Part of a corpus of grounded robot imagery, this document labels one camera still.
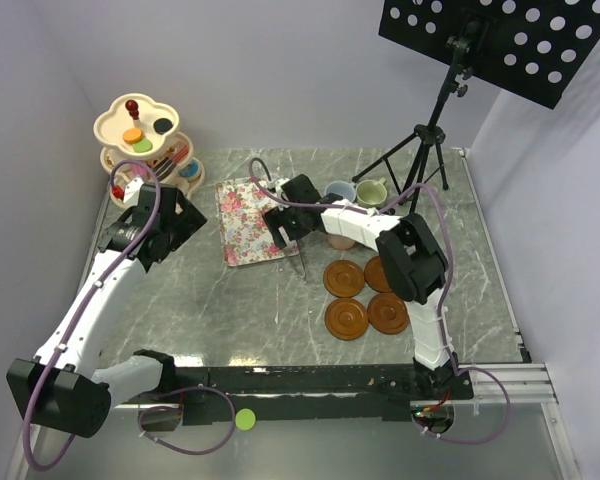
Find metal serving tongs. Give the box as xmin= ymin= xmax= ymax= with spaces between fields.
xmin=290 ymin=240 xmax=307 ymax=280

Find blue frosted toy donut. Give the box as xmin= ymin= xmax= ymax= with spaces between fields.
xmin=179 ymin=159 xmax=202 ymax=182

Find chocolate layer toy cake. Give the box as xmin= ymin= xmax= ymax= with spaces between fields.
xmin=152 ymin=156 xmax=177 ymax=181

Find pink toy popsicle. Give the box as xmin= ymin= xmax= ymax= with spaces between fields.
xmin=131 ymin=162 xmax=150 ymax=179

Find pink toy cake slice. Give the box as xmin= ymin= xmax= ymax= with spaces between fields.
xmin=171 ymin=141 xmax=189 ymax=163

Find green toy macaron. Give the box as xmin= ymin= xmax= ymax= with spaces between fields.
xmin=235 ymin=408 xmax=257 ymax=431
xmin=132 ymin=137 xmax=153 ymax=153

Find black toy cookie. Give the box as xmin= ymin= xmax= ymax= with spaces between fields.
xmin=153 ymin=117 xmax=173 ymax=135

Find orange toy macaron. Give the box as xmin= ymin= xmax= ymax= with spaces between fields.
xmin=123 ymin=127 xmax=144 ymax=145

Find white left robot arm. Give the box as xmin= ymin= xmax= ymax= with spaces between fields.
xmin=6 ymin=184 xmax=206 ymax=438

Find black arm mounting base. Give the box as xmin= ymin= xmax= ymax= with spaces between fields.
xmin=124 ymin=364 xmax=471 ymax=427

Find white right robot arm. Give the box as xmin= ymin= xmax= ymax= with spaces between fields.
xmin=261 ymin=174 xmax=456 ymax=399

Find pink mug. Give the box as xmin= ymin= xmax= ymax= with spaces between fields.
xmin=327 ymin=235 xmax=356 ymax=250

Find floral serving tray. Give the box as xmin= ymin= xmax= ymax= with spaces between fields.
xmin=215 ymin=178 xmax=299 ymax=267

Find light blue mug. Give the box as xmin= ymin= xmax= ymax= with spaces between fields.
xmin=324 ymin=180 xmax=357 ymax=203

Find brown wooden coaster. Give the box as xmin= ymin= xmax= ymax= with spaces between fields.
xmin=323 ymin=260 xmax=366 ymax=298
xmin=367 ymin=293 xmax=410 ymax=335
xmin=363 ymin=256 xmax=392 ymax=293
xmin=324 ymin=298 xmax=369 ymax=341

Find light green mug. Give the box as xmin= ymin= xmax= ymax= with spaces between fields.
xmin=356 ymin=178 xmax=388 ymax=209

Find cream three-tier dessert stand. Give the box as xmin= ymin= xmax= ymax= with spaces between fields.
xmin=93 ymin=93 xmax=206 ymax=208

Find black perforated calibration board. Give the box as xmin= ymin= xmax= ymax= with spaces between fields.
xmin=379 ymin=1 xmax=600 ymax=109

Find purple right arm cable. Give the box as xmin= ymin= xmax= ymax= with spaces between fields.
xmin=248 ymin=157 xmax=511 ymax=446

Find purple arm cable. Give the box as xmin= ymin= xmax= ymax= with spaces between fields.
xmin=248 ymin=157 xmax=511 ymax=446
xmin=22 ymin=159 xmax=237 ymax=473

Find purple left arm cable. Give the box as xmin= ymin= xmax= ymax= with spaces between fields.
xmin=22 ymin=159 xmax=237 ymax=473

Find aluminium frame rail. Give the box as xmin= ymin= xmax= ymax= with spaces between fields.
xmin=470 ymin=363 xmax=582 ymax=479

